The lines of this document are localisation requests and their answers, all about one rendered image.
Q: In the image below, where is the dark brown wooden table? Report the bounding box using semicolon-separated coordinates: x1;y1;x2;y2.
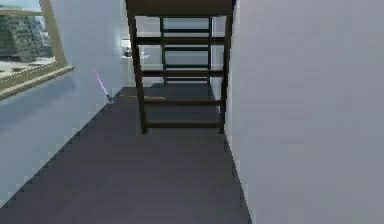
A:
125;0;238;135

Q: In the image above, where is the black metal shelf rack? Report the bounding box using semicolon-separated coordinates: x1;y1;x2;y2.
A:
159;16;214;86

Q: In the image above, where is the purple stick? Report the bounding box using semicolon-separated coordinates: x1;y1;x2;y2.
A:
92;68;115;104

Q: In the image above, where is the wooden framed window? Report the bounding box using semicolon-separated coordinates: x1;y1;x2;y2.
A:
0;0;76;102

